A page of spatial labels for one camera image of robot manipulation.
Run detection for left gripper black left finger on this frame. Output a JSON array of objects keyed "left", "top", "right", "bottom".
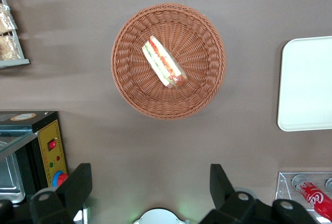
[{"left": 29, "top": 163, "right": 93, "bottom": 224}]

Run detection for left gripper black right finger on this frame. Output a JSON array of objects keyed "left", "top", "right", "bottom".
[{"left": 199, "top": 163, "right": 275, "bottom": 224}]

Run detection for triangle sandwich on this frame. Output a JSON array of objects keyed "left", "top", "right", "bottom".
[{"left": 141, "top": 35, "right": 188, "bottom": 89}]

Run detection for beige plastic tray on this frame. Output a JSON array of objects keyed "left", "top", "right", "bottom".
[{"left": 276, "top": 36, "right": 332, "bottom": 132}]

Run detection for brown round wicker basket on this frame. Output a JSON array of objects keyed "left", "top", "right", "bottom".
[{"left": 110, "top": 3, "right": 227, "bottom": 120}]

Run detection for clear acrylic bottle rack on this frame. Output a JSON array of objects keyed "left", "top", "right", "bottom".
[{"left": 274, "top": 171, "right": 332, "bottom": 224}]

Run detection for steel warmer pan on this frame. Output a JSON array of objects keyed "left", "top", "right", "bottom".
[{"left": 0, "top": 141, "right": 26, "bottom": 204}]

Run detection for black food warmer yellow panel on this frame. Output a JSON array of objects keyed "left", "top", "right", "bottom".
[{"left": 0, "top": 110, "right": 70, "bottom": 209}]

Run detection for grey snack rack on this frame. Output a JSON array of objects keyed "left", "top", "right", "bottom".
[{"left": 0, "top": 0, "right": 31, "bottom": 69}]

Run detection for clear bag of crackers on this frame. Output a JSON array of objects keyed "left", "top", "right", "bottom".
[
  {"left": 0, "top": 35, "right": 21, "bottom": 61},
  {"left": 0, "top": 3, "right": 18, "bottom": 34}
]

